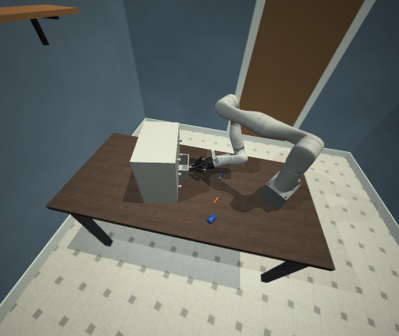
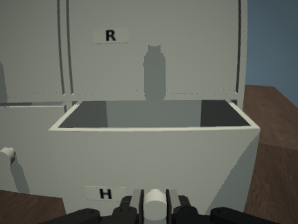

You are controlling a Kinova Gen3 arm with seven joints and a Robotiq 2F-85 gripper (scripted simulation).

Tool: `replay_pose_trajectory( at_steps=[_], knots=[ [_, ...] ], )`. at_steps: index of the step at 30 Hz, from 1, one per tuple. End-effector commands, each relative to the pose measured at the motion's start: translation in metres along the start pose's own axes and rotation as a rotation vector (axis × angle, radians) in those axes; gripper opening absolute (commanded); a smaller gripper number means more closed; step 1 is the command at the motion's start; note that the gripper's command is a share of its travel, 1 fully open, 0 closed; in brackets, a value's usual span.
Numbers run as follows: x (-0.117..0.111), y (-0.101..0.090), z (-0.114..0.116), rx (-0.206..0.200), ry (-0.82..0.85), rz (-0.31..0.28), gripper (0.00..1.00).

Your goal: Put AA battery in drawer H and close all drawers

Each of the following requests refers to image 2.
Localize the grey small chest of drawers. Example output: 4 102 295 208
0 0 247 198

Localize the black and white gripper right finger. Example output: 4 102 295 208
166 189 279 224

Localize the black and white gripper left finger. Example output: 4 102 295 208
39 189 144 224

